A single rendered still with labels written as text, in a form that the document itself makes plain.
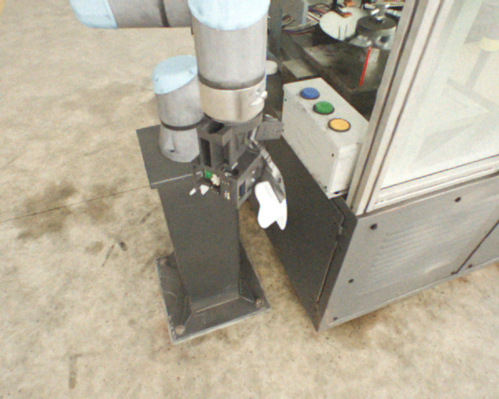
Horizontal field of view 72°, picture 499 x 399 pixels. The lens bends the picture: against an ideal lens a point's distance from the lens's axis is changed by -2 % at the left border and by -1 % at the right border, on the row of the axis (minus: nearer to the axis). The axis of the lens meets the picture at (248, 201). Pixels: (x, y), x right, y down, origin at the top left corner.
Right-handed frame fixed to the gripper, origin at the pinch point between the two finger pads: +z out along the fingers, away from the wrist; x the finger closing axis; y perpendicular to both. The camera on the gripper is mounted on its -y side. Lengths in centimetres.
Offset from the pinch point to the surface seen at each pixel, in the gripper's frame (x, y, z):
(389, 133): 16.0, -24.2, -5.8
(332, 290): 16, -25, 53
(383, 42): 4, -68, -4
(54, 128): -189, -67, 91
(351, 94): 1, -57, 7
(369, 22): -3, -77, -5
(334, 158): 7.1, -25.7, 4.9
